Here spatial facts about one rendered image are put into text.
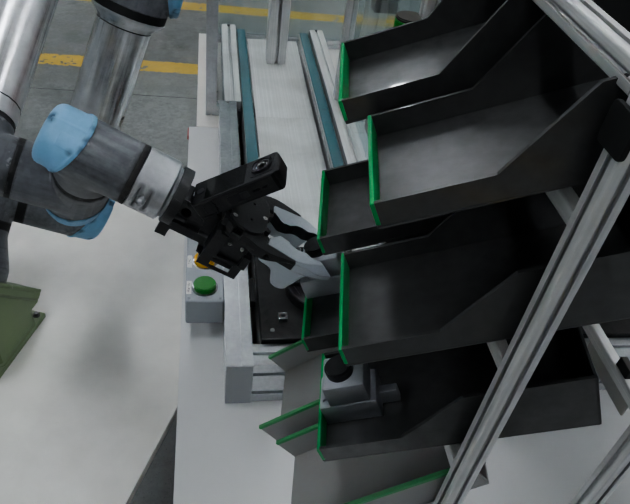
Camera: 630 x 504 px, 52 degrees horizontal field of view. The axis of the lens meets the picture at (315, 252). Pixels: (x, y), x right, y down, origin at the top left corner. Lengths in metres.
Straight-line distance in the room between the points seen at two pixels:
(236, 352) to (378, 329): 0.52
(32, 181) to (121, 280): 0.57
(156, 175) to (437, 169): 0.35
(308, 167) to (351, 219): 0.89
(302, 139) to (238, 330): 0.72
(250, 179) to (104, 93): 0.43
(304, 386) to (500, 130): 0.56
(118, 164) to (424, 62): 0.34
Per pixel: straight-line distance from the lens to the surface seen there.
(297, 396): 0.98
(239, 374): 1.09
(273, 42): 2.06
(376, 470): 0.84
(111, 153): 0.74
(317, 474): 0.90
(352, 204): 0.74
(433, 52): 0.67
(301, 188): 1.53
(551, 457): 1.23
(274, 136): 1.71
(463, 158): 0.52
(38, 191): 0.83
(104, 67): 1.09
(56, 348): 1.26
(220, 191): 0.74
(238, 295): 1.19
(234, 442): 1.11
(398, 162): 0.53
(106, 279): 1.37
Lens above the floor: 1.80
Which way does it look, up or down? 41 degrees down
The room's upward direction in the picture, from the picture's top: 9 degrees clockwise
